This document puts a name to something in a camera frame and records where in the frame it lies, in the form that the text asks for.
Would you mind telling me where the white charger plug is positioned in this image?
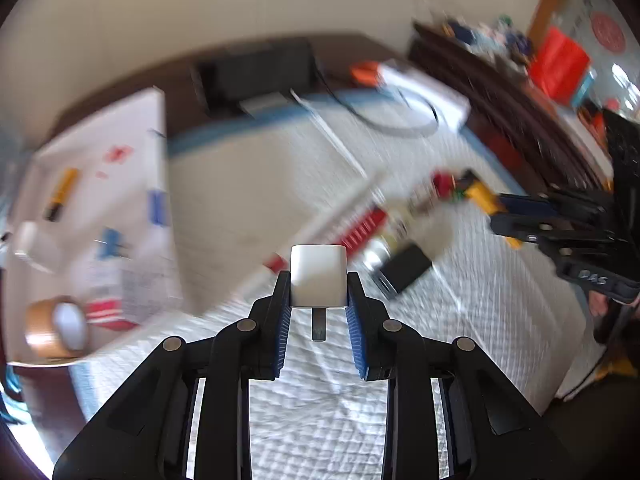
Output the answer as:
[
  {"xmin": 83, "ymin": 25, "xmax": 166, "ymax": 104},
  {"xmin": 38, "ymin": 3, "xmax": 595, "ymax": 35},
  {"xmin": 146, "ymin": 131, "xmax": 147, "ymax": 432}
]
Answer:
[{"xmin": 290, "ymin": 245, "xmax": 347, "ymax": 341}]

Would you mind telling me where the black tablet screen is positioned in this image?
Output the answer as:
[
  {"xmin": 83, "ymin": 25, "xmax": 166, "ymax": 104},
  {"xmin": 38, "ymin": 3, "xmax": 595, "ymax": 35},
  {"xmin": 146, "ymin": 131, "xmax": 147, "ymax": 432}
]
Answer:
[{"xmin": 191, "ymin": 38, "xmax": 318, "ymax": 113}]

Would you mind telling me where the yellow tube with black cap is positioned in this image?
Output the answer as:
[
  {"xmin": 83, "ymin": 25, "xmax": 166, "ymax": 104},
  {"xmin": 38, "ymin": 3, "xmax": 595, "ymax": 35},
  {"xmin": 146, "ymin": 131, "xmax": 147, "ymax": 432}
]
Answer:
[{"xmin": 459, "ymin": 169, "xmax": 524, "ymax": 252}]

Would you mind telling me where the dark carved wooden sideboard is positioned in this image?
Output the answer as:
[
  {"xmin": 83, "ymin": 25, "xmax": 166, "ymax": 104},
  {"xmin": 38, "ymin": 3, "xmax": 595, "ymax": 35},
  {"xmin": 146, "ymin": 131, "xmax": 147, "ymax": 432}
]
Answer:
[{"xmin": 408, "ymin": 22, "xmax": 606, "ymax": 194}]

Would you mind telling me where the blue binder clip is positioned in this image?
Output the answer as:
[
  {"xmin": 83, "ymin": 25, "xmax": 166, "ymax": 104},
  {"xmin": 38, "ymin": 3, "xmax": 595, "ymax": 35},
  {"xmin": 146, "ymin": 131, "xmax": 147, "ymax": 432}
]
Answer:
[{"xmin": 94, "ymin": 228, "xmax": 131, "ymax": 260}]

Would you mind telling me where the black square adapter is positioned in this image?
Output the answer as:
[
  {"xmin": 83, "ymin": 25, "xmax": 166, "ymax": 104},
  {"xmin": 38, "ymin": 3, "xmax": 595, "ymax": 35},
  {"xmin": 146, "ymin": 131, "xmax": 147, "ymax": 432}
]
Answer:
[{"xmin": 373, "ymin": 243, "xmax": 432, "ymax": 299}]

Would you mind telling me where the person's right hand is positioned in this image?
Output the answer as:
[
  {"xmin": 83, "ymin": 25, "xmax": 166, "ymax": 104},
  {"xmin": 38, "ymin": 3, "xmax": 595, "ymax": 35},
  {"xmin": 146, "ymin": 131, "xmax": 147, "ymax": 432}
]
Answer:
[{"xmin": 588, "ymin": 290, "xmax": 608, "ymax": 318}]

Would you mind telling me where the orange cable connector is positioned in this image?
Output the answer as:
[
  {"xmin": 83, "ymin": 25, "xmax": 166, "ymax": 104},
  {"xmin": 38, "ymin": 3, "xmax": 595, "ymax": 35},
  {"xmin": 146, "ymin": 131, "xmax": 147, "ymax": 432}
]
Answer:
[{"xmin": 349, "ymin": 61, "xmax": 384, "ymax": 88}]

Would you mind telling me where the white storage box lid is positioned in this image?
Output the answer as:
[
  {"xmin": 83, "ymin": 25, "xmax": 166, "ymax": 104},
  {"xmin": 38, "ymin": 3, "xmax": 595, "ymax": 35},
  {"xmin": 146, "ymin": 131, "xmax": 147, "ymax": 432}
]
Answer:
[{"xmin": 2, "ymin": 88, "xmax": 183, "ymax": 367}]

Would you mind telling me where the white long stick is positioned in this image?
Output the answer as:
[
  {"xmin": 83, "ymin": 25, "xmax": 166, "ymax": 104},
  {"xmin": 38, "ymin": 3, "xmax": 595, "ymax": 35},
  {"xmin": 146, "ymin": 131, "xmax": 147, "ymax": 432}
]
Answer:
[{"xmin": 290, "ymin": 90, "xmax": 368, "ymax": 178}]

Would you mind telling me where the red cylindrical tin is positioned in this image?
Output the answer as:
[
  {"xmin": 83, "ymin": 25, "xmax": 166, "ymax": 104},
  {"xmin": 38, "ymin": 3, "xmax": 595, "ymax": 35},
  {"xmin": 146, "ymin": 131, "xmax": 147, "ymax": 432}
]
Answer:
[{"xmin": 431, "ymin": 171, "xmax": 462, "ymax": 202}]

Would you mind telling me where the black cable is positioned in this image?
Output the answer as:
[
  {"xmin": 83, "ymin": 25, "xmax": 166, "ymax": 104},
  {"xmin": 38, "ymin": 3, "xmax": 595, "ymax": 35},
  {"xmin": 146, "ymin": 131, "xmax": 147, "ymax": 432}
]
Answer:
[{"xmin": 314, "ymin": 69, "xmax": 442, "ymax": 139}]

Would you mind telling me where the brown packing tape roll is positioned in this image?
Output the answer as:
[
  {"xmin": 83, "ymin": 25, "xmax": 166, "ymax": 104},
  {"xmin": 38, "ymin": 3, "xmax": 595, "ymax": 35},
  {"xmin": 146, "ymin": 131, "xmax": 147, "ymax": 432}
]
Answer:
[{"xmin": 25, "ymin": 296, "xmax": 90, "ymax": 360}]

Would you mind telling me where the small clear liquid vial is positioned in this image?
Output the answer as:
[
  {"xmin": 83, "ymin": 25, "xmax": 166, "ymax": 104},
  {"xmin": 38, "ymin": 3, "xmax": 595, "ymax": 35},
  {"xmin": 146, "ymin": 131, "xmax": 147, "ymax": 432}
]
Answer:
[{"xmin": 362, "ymin": 208, "xmax": 418, "ymax": 272}]

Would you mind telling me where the red white pen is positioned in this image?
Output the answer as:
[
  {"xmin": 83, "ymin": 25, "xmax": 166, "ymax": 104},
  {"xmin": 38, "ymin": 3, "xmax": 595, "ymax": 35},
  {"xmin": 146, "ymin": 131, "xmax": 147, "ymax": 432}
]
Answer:
[{"xmin": 262, "ymin": 205, "xmax": 387, "ymax": 274}]

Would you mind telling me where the orange black marker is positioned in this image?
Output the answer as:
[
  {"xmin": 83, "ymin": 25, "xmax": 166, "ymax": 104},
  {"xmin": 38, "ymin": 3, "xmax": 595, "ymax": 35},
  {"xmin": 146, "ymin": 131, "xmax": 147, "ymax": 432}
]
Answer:
[{"xmin": 43, "ymin": 167, "xmax": 80, "ymax": 222}]

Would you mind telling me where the red paper bag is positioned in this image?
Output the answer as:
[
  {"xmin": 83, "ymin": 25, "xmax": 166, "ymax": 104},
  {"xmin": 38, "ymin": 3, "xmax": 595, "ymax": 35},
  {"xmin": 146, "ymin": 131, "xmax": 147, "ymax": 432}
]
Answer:
[{"xmin": 528, "ymin": 26, "xmax": 591, "ymax": 105}]

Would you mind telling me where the white power bank box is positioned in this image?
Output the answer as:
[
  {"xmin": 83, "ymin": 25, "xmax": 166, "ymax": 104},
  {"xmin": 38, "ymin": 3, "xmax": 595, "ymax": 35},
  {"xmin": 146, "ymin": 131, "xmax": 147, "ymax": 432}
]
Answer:
[{"xmin": 378, "ymin": 60, "xmax": 471, "ymax": 132}]

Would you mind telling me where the teal spray bottle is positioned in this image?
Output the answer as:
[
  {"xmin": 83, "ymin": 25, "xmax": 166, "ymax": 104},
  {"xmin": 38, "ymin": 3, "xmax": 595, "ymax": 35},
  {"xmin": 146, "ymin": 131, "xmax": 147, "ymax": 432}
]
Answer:
[{"xmin": 570, "ymin": 67, "xmax": 598, "ymax": 110}]

